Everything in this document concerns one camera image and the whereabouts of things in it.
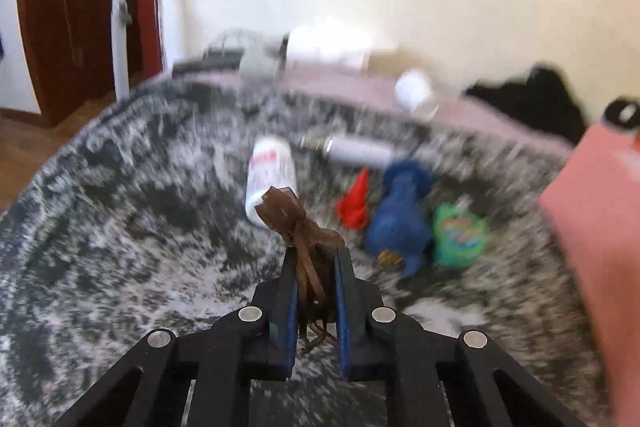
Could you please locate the brown leather strap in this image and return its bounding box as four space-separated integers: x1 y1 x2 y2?
252 184 346 356

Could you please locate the blue plush bird toy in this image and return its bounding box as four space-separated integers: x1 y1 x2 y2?
364 159 433 277

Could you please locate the red cone toy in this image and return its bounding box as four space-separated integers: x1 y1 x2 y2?
335 167 370 230

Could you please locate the green round toy case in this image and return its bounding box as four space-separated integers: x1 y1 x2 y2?
433 202 489 269

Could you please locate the grey patterned blanket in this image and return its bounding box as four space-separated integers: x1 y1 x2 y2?
1 80 610 426

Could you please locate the white pill bottle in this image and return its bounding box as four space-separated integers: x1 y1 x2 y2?
245 135 297 229

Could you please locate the silver spray canister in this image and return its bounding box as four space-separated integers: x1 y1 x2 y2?
298 134 400 169

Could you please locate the white paper cup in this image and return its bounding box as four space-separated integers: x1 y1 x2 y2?
395 69 439 120

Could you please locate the pink cardboard box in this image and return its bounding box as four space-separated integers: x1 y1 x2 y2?
540 124 639 426

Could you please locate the LED light bulb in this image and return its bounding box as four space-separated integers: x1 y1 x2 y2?
239 46 285 82

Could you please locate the black power strip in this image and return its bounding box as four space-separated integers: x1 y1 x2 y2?
171 28 292 78

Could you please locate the black cloth on bed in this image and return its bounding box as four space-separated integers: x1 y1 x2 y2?
464 64 587 145

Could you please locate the panda plush toy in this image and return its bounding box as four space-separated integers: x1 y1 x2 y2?
602 96 640 132

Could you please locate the dark red door frame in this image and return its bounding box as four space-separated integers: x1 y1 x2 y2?
14 0 166 128

